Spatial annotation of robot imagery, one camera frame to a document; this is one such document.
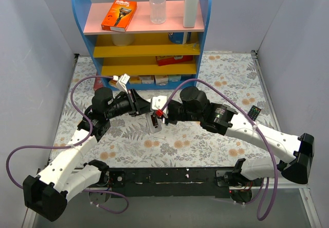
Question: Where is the white remote control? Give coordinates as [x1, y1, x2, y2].
[145, 99, 162, 134]

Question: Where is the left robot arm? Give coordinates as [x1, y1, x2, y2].
[23, 87, 152, 221]

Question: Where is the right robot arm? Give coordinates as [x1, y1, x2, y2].
[163, 86, 314, 186]

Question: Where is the black TV remote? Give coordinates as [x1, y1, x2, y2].
[247, 105, 262, 121]

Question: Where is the light blue tissue pack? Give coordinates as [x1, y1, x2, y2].
[168, 75, 181, 82]

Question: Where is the red flat box on shelf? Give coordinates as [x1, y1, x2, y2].
[155, 55, 193, 66]

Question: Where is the blue wooden shelf unit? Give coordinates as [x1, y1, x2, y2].
[71, 0, 212, 78]

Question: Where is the white cup on shelf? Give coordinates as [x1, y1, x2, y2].
[111, 33, 135, 47]

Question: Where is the black base bar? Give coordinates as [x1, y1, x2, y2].
[79, 166, 254, 200]

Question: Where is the blue white round container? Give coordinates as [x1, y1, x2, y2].
[168, 32, 191, 44]

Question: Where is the orange Gillette razor box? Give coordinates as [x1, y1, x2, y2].
[101, 0, 137, 32]

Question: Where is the white tall bottle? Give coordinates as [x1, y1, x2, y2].
[183, 0, 198, 28]

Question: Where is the clear plastic water bottle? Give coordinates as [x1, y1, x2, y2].
[149, 0, 166, 24]

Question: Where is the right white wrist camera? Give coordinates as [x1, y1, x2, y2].
[151, 95, 168, 118]

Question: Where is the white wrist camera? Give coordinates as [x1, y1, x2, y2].
[111, 74, 130, 93]
[151, 95, 168, 118]

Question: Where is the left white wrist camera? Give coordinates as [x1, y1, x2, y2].
[111, 74, 130, 93]

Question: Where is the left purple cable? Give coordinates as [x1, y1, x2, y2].
[6, 75, 129, 214]

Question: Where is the purple cable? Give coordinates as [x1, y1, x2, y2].
[160, 78, 279, 221]
[6, 75, 129, 214]

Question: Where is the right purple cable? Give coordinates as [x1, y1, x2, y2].
[160, 78, 279, 221]

